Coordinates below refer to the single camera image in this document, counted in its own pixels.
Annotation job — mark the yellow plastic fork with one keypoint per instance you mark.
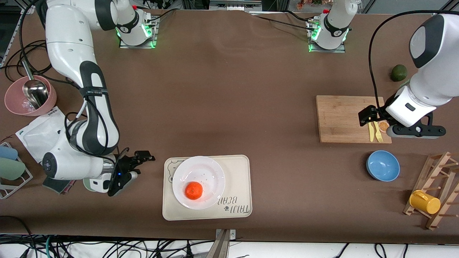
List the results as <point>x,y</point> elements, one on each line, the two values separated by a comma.
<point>378,135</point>

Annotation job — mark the white plastic bag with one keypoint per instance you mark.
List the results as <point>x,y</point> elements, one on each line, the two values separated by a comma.
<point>39,136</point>

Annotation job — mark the blue bowl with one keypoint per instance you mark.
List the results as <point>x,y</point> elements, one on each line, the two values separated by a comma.
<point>383,166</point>

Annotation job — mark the wooden cutting board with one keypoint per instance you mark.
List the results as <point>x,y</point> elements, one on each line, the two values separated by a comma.
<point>337,118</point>

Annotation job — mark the yellow mug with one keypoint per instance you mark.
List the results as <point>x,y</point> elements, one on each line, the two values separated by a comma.
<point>425,202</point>

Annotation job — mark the cream bear print tray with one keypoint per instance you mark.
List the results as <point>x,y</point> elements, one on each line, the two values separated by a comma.
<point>236,179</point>

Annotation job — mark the pale green cup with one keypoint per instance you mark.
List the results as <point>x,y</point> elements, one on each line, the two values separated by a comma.
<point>10,169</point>

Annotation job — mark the wooden mug rack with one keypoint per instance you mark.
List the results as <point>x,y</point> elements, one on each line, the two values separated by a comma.
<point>435,186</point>

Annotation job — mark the orange slice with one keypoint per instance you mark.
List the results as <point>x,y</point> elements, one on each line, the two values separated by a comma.
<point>383,127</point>

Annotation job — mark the white round plate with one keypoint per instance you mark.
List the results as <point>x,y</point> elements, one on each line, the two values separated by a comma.
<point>200,168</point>

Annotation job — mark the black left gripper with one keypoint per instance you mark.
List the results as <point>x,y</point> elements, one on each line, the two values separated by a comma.
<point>381,113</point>

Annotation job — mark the dark green avocado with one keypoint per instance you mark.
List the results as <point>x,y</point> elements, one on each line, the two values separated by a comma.
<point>398,72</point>

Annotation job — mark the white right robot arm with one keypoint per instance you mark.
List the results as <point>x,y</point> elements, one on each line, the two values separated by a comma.
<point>68,43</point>

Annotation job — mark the orange fruit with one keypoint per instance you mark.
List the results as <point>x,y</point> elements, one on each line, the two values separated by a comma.
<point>193,190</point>

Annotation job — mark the light blue cup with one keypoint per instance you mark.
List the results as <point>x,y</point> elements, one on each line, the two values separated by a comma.
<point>8,153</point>

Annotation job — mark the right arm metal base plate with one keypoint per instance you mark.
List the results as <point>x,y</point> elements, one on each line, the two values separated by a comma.
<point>138,44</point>

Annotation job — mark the folded dark grey cloth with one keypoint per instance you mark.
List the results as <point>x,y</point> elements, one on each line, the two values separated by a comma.
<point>57,186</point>

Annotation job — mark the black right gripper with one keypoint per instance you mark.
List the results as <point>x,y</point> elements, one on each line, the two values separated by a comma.
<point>125,164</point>

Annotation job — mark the grey metal box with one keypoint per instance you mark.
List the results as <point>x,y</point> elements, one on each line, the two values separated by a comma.
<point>235,4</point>

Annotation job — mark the yellow plastic knife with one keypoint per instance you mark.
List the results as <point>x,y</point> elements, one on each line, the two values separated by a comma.
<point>371,133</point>

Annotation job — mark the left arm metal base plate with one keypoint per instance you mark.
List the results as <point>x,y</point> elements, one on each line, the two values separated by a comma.
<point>328,50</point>

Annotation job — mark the shiny metal scoop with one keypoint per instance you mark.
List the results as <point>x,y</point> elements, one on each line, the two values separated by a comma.
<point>36,93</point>

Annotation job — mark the light green bowl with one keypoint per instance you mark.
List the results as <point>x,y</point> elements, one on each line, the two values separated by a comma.
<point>86,184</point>

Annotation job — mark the pink bowl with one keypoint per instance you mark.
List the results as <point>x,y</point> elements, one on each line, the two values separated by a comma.
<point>12,100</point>

